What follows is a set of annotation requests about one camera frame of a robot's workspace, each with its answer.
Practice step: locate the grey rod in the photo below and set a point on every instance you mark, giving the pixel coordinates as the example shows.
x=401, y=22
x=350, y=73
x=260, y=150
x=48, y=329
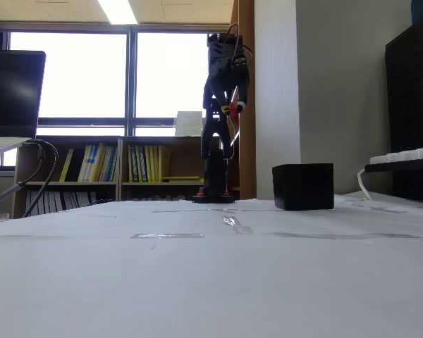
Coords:
x=3, y=195

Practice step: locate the black pegboard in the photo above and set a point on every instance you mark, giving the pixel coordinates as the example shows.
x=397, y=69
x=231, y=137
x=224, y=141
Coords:
x=412, y=98

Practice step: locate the leaning yellow book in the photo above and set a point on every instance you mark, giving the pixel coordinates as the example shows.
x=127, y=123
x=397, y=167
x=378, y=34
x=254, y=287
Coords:
x=67, y=165

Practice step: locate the yellow white book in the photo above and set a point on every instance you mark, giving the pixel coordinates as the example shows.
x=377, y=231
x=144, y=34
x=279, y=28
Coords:
x=85, y=163

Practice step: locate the white paper table cover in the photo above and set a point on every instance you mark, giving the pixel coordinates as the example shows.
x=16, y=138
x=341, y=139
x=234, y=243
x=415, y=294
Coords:
x=211, y=281

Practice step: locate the dark laptop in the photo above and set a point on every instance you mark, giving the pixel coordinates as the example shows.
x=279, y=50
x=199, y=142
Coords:
x=10, y=95

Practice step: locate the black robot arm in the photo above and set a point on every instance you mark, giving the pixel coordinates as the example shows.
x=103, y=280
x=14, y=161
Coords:
x=215, y=169

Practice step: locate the white keyboard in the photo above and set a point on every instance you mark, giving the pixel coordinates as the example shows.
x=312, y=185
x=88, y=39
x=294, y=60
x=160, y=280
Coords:
x=409, y=155

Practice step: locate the blue white book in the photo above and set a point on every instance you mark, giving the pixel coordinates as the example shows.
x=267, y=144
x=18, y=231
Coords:
x=93, y=165

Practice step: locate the white paper sign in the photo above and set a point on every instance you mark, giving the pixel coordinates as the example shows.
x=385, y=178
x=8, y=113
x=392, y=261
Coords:
x=188, y=123

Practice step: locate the small red block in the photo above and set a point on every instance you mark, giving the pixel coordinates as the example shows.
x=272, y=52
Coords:
x=234, y=110

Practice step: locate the low wooden bookshelf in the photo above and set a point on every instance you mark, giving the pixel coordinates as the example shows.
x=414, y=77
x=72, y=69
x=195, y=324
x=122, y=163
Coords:
x=120, y=162

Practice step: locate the dark window frame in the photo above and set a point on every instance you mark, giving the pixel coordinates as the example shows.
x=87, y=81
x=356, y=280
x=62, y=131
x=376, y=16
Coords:
x=131, y=70

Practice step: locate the flat yellow folder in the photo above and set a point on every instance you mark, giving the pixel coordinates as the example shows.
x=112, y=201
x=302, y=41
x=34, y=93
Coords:
x=183, y=179

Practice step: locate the white binder row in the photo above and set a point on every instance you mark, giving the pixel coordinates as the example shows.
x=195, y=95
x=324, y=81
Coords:
x=53, y=201

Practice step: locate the ceiling light panel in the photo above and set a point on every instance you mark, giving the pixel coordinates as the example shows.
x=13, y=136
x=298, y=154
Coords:
x=118, y=10

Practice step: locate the light blue yellow book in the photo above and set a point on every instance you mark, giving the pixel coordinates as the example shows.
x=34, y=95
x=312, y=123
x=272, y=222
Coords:
x=111, y=165

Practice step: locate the black box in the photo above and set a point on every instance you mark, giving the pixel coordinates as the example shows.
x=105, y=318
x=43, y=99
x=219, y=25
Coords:
x=303, y=186

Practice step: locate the clear tape strip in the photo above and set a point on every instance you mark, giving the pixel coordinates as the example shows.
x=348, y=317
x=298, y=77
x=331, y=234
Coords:
x=236, y=223
x=165, y=235

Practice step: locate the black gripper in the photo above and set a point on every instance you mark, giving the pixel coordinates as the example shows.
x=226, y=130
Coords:
x=227, y=78

